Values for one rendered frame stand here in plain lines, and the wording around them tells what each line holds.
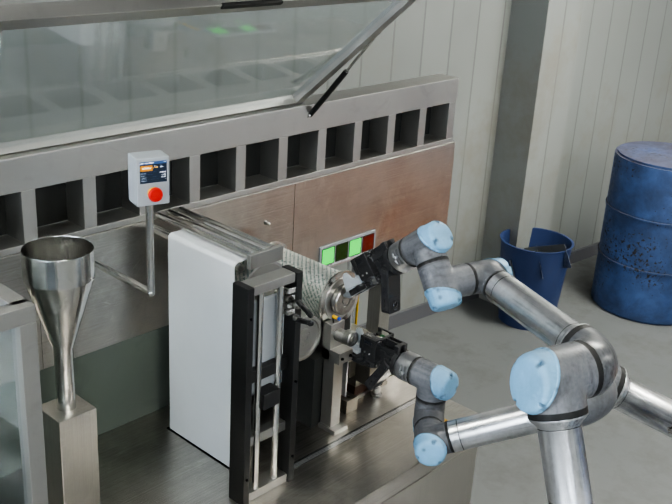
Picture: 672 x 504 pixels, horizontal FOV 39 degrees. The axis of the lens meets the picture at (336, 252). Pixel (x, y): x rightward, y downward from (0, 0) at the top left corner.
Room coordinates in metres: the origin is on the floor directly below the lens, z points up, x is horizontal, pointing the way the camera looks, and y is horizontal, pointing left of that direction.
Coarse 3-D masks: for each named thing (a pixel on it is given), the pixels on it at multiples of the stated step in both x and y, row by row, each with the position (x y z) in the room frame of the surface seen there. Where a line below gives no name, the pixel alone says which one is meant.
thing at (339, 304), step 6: (336, 288) 2.19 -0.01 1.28; (342, 288) 2.18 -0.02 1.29; (336, 294) 2.17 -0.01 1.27; (342, 294) 2.17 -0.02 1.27; (336, 300) 2.16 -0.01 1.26; (342, 300) 2.18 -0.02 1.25; (348, 300) 2.19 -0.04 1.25; (354, 300) 2.21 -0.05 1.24; (336, 306) 2.16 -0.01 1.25; (342, 306) 2.18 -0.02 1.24; (348, 306) 2.19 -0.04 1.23; (336, 312) 2.17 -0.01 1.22; (342, 312) 2.18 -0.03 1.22
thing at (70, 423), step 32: (32, 288) 1.68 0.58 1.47; (64, 320) 1.70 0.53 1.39; (64, 352) 1.72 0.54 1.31; (64, 384) 1.72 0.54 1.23; (64, 416) 1.70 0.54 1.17; (96, 416) 1.74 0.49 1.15; (64, 448) 1.68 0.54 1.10; (96, 448) 1.74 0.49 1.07; (64, 480) 1.68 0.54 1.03; (96, 480) 1.74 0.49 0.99
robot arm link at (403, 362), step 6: (402, 354) 2.12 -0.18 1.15; (408, 354) 2.11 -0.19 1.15; (414, 354) 2.12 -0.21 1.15; (396, 360) 2.11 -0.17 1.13; (402, 360) 2.10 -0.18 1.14; (408, 360) 2.09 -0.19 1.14; (396, 366) 2.10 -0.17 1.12; (402, 366) 2.09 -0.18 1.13; (408, 366) 2.08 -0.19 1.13; (396, 372) 2.10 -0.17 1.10; (402, 372) 2.08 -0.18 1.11; (402, 378) 2.09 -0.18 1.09
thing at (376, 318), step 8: (376, 288) 3.12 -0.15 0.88; (368, 296) 3.14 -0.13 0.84; (376, 296) 3.11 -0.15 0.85; (368, 304) 3.14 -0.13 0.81; (376, 304) 3.11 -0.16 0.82; (368, 312) 3.13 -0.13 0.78; (376, 312) 3.11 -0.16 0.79; (368, 320) 3.13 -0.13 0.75; (376, 320) 3.11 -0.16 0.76; (384, 320) 3.12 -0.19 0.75; (368, 328) 3.13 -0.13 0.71; (376, 328) 3.11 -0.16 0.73; (384, 328) 3.13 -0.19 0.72
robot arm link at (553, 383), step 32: (544, 352) 1.62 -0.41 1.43; (576, 352) 1.63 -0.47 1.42; (512, 384) 1.63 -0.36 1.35; (544, 384) 1.56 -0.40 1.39; (576, 384) 1.58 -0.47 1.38; (544, 416) 1.56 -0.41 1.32; (576, 416) 1.56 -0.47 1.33; (544, 448) 1.56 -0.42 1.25; (576, 448) 1.55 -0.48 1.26; (576, 480) 1.52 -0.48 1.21
